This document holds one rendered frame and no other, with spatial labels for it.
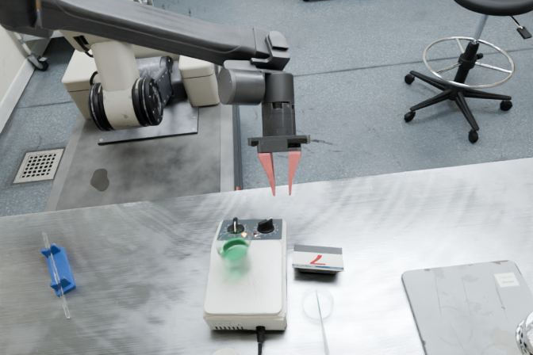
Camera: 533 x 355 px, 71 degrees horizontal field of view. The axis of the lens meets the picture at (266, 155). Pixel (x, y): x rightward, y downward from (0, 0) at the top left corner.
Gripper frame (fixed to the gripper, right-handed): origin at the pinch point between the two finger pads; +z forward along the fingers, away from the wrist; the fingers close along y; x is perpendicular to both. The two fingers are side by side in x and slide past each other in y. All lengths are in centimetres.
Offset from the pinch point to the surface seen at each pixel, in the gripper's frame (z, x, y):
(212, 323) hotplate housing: 20.0, -5.6, -11.5
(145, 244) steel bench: 10.5, 8.6, -28.0
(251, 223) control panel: 6.6, 7.3, -6.5
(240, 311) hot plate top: 17.2, -8.1, -6.6
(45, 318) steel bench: 21.1, -0.4, -43.1
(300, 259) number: 12.8, 3.8, 2.6
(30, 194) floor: 7, 108, -127
